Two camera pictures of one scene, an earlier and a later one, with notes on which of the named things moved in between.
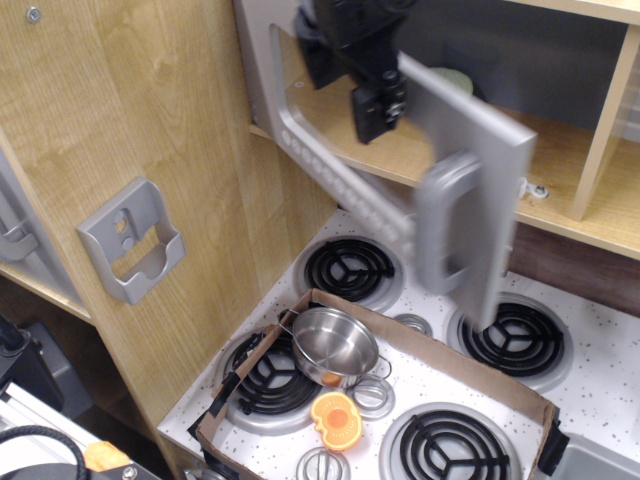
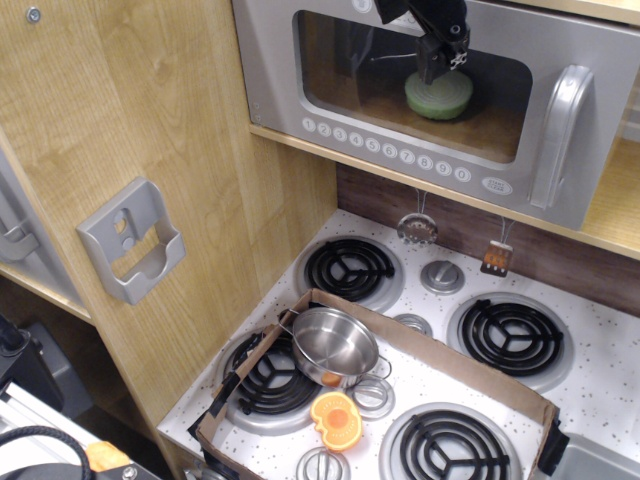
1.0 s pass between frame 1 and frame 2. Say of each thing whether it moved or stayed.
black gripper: moved
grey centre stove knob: stayed
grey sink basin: stayed
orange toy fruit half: stayed
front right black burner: stayed
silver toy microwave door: moved
